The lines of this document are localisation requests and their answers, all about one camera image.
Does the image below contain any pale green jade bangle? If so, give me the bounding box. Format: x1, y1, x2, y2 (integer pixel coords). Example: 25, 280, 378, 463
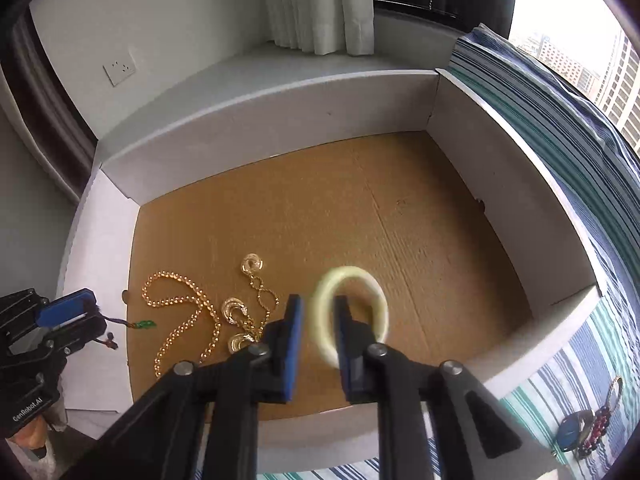
308, 264, 391, 366

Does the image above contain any white wall socket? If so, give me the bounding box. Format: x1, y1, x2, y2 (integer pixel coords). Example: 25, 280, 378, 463
102, 50, 137, 87

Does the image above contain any blue striped bed sheet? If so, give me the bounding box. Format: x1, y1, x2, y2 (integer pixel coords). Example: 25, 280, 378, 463
188, 22, 640, 480

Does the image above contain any gold bead necklace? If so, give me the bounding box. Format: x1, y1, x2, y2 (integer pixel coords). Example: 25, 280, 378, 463
140, 270, 222, 380

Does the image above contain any black blue-faced wristwatch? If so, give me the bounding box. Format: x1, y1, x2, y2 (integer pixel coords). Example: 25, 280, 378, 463
555, 410, 596, 453

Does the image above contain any red bead bracelet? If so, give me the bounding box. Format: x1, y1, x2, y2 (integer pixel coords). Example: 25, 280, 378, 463
581, 406, 614, 453

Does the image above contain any person's left hand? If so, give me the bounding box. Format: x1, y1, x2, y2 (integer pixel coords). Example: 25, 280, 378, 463
6, 411, 67, 460

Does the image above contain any white cardboard box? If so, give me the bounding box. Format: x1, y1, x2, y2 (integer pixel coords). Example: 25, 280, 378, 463
56, 66, 601, 476

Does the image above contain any gold chain disc necklace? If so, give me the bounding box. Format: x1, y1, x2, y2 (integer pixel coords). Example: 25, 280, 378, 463
220, 252, 278, 354

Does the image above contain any gold braided bangle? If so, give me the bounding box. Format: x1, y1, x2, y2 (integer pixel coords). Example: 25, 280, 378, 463
604, 375, 624, 415

